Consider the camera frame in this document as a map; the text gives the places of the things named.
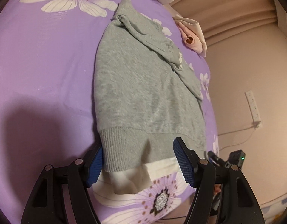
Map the grey sweatshirt with white hem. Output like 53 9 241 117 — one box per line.
93 0 206 194

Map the folded pink garment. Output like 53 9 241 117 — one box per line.
173 14 207 58

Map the pink beige curtain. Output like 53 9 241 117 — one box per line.
170 0 277 46

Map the purple floral bed sheet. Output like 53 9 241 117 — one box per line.
0 0 210 223

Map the white power cable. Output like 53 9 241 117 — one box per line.
216 121 261 153

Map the white wall power strip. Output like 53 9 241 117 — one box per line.
245 90 262 128

